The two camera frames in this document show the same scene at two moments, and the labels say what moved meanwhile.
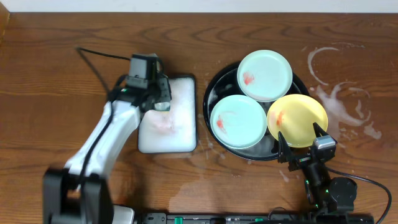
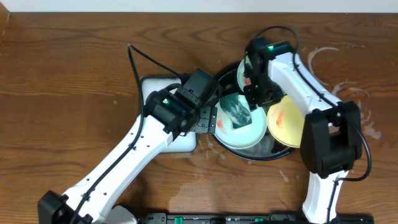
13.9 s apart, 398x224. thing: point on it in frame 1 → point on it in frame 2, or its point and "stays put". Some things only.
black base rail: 267,218 stays put
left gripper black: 163,94 → 206,120
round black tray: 225,83 stays put
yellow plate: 293,116 stays put
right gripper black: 300,160 → 254,100
